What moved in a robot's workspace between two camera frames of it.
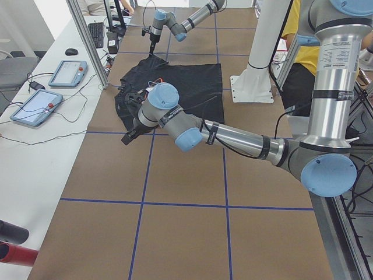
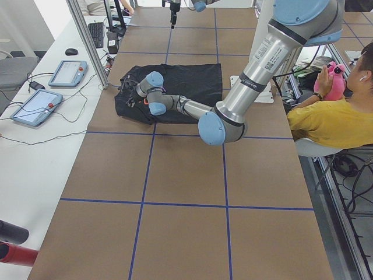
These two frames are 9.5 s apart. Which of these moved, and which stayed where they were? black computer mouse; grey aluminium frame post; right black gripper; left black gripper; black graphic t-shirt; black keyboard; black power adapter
Moved: left black gripper; black graphic t-shirt; right black gripper
Stayed: black keyboard; black computer mouse; black power adapter; grey aluminium frame post
